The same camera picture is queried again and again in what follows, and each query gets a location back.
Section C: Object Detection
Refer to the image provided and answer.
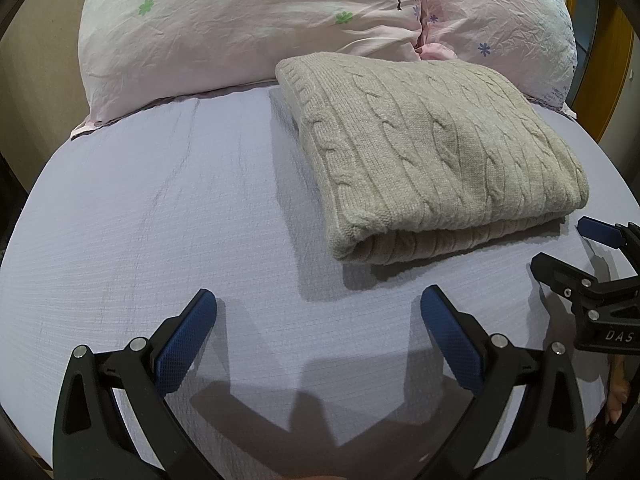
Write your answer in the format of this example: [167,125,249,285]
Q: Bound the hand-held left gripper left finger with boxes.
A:
[52,288,222,480]

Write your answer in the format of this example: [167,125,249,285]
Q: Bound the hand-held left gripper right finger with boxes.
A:
[420,285,588,480]

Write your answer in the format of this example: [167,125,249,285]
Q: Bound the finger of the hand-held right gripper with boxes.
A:
[577,216,640,251]
[531,252,640,322]

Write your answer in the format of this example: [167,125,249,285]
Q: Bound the beige cable knit sweater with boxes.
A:
[275,52,590,265]

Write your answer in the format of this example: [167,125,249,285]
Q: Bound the person's right hand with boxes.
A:
[606,359,632,426]

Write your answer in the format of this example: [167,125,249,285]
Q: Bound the lavender bed sheet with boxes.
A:
[0,82,626,480]

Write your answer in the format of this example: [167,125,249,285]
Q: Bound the pink floral pillow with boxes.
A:
[70,0,432,138]
[420,0,580,113]

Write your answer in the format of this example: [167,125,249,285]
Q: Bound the wooden door frame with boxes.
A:
[565,0,637,142]

